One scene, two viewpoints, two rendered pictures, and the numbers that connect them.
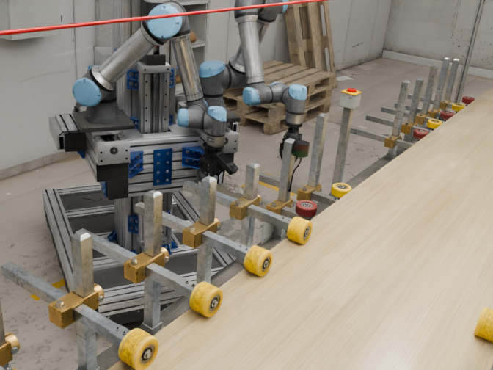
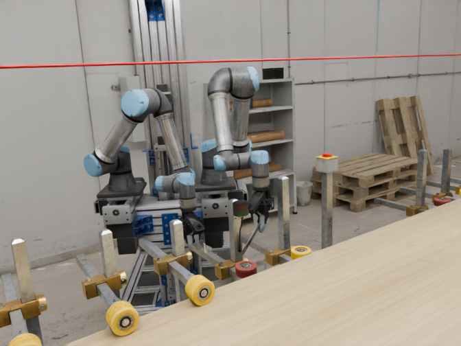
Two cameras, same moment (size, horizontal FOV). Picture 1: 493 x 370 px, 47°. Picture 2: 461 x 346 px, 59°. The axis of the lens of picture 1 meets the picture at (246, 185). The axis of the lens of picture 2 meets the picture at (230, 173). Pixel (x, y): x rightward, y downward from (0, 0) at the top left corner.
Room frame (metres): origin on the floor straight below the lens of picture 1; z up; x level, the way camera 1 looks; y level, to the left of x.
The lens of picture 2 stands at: (0.64, -0.79, 1.58)
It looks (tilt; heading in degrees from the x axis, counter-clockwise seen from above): 13 degrees down; 25
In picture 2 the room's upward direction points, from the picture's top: 3 degrees counter-clockwise
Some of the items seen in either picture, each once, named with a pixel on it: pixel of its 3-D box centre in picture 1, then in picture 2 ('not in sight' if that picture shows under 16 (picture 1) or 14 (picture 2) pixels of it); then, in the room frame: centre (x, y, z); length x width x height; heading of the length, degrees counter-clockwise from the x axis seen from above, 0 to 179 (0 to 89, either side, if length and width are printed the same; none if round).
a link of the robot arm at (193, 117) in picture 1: (192, 117); (170, 183); (2.17, 0.24, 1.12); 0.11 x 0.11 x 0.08; 86
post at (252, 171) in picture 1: (247, 224); (180, 281); (1.80, -0.02, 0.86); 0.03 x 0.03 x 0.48; 58
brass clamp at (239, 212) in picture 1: (246, 205); (173, 261); (1.78, -0.01, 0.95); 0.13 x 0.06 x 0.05; 148
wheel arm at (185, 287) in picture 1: (139, 263); (14, 307); (1.35, 0.29, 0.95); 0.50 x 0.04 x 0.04; 58
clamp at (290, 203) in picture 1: (280, 207); (232, 268); (1.99, -0.14, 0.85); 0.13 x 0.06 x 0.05; 148
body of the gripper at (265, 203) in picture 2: (292, 135); (262, 198); (2.26, -0.18, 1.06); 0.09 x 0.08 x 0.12; 168
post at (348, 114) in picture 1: (341, 153); (327, 218); (2.44, -0.43, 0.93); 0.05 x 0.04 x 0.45; 148
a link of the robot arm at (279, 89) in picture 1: (278, 93); (250, 160); (2.32, -0.10, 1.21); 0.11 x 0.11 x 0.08; 37
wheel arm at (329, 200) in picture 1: (297, 189); (270, 252); (2.21, -0.22, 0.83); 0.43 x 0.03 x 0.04; 58
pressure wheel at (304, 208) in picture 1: (304, 216); (246, 278); (1.91, -0.23, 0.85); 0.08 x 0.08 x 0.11
